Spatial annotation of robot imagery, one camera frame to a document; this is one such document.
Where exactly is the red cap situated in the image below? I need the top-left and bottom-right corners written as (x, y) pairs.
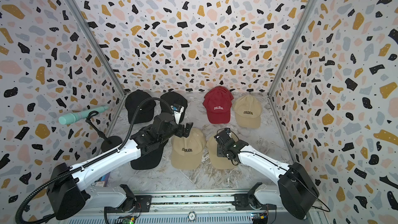
top-left (203, 86), bottom-right (234, 124)

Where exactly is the beige cap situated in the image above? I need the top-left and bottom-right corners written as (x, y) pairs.
top-left (171, 128), bottom-right (206, 170)
top-left (232, 94), bottom-right (263, 129)
top-left (207, 132), bottom-right (236, 170)

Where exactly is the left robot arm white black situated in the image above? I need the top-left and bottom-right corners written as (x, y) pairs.
top-left (47, 113), bottom-right (193, 220)

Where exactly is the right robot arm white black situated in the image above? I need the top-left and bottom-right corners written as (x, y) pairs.
top-left (214, 128), bottom-right (319, 219)

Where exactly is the black cap far left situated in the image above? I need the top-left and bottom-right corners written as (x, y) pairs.
top-left (125, 90), bottom-right (156, 124)

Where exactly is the black cap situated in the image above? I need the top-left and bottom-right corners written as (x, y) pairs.
top-left (160, 91), bottom-right (188, 121)
top-left (125, 90), bottom-right (156, 124)
top-left (130, 140), bottom-right (169, 170)

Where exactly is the black cap front left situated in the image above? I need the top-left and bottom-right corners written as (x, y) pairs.
top-left (130, 140), bottom-right (169, 170)

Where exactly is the mint green microphone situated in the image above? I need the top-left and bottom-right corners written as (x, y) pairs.
top-left (58, 106), bottom-right (109, 125)

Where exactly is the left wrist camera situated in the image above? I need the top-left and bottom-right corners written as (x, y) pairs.
top-left (171, 104), bottom-right (184, 124)

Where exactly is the black corrugated cable conduit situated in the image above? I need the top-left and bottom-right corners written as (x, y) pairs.
top-left (15, 97), bottom-right (173, 224)

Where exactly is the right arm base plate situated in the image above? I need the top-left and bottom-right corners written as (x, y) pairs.
top-left (232, 193), bottom-right (277, 211)

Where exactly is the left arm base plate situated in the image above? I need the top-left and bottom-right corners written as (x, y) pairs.
top-left (105, 195), bottom-right (152, 214)

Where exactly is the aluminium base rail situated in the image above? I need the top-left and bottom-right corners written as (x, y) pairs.
top-left (63, 186), bottom-right (328, 224)

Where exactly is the colourful box by left wall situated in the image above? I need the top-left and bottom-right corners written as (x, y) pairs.
top-left (97, 173), bottom-right (110, 187)

